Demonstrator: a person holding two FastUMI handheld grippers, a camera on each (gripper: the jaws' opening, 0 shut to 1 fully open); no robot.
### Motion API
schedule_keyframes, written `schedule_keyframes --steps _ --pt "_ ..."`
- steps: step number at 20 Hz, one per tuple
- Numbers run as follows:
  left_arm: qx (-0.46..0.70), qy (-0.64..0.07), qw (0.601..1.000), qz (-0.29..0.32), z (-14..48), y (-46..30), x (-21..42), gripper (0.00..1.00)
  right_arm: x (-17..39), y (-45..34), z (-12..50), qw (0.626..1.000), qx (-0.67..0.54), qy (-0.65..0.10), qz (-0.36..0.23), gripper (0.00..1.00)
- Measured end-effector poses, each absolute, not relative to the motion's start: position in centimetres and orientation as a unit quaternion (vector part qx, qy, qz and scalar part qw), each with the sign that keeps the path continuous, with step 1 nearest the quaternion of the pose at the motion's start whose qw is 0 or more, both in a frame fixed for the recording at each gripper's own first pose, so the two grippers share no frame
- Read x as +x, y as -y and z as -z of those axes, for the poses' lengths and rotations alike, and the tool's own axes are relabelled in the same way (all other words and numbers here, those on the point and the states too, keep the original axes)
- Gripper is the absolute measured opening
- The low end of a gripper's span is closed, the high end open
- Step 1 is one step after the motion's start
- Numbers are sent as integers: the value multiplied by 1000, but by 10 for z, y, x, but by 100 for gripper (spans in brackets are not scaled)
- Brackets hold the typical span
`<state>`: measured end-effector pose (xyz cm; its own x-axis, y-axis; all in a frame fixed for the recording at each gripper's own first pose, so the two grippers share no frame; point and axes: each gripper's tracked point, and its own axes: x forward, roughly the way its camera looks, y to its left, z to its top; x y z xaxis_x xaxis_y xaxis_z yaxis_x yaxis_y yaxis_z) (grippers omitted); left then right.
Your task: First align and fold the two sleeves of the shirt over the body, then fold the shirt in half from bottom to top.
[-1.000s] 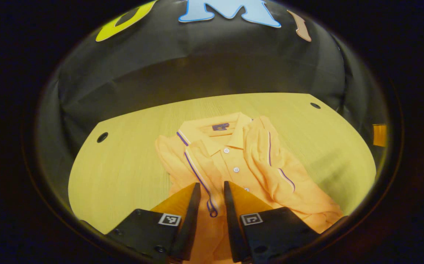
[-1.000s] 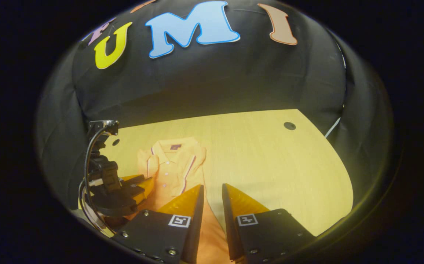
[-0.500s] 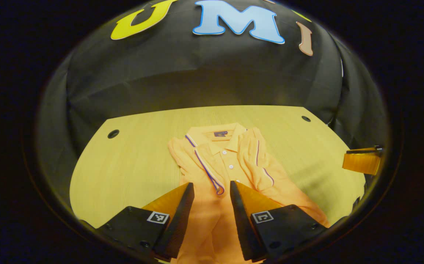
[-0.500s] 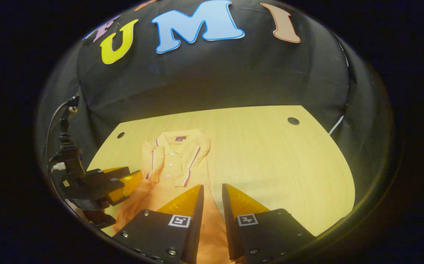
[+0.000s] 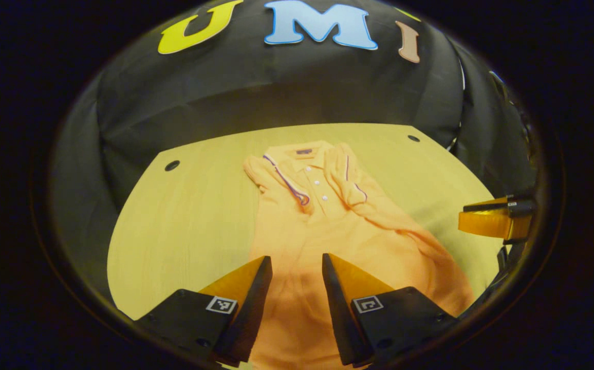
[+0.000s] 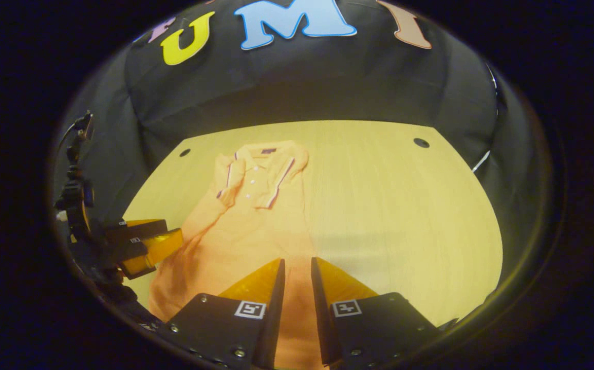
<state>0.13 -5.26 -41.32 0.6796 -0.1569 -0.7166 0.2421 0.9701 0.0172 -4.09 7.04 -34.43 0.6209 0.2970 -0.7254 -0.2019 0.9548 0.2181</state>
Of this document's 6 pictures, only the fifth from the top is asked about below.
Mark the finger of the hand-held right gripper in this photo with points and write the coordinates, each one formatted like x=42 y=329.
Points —
x=520 y=208

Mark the black backdrop cloth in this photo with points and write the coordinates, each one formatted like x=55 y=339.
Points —
x=276 y=87

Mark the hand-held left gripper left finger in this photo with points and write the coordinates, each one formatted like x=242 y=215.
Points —
x=248 y=318

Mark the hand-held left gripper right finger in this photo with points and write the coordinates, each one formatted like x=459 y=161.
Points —
x=340 y=318

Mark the orange T-shirt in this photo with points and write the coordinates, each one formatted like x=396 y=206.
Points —
x=328 y=226

